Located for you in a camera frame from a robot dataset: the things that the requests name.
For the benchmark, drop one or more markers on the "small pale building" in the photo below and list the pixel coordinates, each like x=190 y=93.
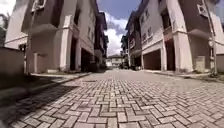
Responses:
x=114 y=61

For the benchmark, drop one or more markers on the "grey brick paved road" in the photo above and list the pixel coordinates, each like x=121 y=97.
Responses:
x=120 y=100

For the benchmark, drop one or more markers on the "cream and brown building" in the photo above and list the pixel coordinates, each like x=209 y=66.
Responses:
x=180 y=43
x=63 y=36

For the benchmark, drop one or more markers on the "concrete pavement strip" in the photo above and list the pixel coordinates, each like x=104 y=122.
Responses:
x=186 y=75
x=40 y=81

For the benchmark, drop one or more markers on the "lamp post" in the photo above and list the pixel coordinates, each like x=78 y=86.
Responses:
x=212 y=50

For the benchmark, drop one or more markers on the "low compound wall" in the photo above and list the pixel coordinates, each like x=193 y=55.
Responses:
x=10 y=63

